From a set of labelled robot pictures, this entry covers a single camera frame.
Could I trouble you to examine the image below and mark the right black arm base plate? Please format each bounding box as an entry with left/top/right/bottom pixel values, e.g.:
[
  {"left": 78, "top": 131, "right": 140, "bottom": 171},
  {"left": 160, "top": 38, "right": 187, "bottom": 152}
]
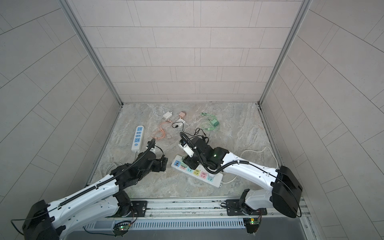
[{"left": 220, "top": 199, "right": 268, "bottom": 216}]

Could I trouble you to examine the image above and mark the aluminium mounting rail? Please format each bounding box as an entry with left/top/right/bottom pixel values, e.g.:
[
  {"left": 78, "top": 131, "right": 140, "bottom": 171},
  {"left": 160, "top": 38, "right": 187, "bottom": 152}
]
[{"left": 68, "top": 196, "right": 311, "bottom": 223}]

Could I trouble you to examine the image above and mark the green circuit board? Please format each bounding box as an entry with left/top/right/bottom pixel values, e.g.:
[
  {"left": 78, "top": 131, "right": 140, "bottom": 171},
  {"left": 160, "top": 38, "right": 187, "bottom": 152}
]
[
  {"left": 113, "top": 221, "right": 132, "bottom": 237},
  {"left": 243, "top": 218, "right": 261, "bottom": 234}
]

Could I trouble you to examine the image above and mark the pink charger adapter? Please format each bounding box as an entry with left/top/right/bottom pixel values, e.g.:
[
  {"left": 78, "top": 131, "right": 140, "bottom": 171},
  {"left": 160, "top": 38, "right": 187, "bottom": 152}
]
[{"left": 179, "top": 111, "right": 186, "bottom": 119}]

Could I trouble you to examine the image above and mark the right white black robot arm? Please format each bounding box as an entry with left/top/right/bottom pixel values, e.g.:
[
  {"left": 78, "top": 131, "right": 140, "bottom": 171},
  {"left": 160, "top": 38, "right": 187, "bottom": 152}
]
[{"left": 179, "top": 132, "right": 303, "bottom": 218}]

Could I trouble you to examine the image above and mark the white charger with black cable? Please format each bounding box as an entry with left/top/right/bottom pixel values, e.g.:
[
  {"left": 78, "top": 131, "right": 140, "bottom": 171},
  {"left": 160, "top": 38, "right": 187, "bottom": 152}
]
[{"left": 171, "top": 119, "right": 207, "bottom": 137}]

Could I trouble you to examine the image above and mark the right green circuit board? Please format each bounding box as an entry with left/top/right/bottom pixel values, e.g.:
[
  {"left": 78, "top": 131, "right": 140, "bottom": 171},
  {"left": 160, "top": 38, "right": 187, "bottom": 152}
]
[{"left": 243, "top": 218, "right": 261, "bottom": 234}]

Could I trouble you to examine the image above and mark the white blue socket power strip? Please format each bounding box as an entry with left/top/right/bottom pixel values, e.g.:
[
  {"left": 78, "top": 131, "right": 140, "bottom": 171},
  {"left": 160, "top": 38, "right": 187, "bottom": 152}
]
[{"left": 131, "top": 125, "right": 145, "bottom": 152}]

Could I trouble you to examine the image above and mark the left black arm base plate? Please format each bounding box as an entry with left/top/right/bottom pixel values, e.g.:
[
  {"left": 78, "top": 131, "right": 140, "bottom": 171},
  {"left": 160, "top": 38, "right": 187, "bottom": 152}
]
[{"left": 120, "top": 200, "right": 148, "bottom": 218}]

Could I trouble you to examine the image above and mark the left green circuit board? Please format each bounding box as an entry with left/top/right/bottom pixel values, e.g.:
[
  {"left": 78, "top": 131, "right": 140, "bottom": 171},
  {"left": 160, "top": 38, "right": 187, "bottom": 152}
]
[{"left": 113, "top": 221, "right": 132, "bottom": 237}]

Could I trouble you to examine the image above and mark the white charger adapter far left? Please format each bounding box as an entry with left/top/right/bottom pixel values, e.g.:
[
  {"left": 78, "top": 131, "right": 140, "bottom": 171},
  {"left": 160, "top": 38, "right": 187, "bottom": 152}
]
[{"left": 162, "top": 112, "right": 173, "bottom": 121}]

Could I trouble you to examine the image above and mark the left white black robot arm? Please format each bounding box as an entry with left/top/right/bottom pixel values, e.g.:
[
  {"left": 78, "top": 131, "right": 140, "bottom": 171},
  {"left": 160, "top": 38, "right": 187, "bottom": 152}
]
[{"left": 16, "top": 139, "right": 168, "bottom": 240}]

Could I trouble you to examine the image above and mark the white multicolour socket power strip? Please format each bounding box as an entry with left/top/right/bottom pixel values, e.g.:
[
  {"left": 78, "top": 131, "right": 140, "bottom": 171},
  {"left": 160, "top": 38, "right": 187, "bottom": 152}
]
[{"left": 171, "top": 155, "right": 223, "bottom": 188}]

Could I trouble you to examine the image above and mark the green charging cable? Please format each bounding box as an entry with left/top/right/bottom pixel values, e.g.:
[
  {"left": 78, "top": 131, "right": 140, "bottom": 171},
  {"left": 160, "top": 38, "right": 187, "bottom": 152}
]
[{"left": 199, "top": 112, "right": 220, "bottom": 132}]

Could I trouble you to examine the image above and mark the pink charging cable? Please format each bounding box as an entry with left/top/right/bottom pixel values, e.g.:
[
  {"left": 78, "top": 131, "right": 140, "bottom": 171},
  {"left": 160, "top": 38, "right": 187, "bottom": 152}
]
[{"left": 151, "top": 120, "right": 174, "bottom": 142}]

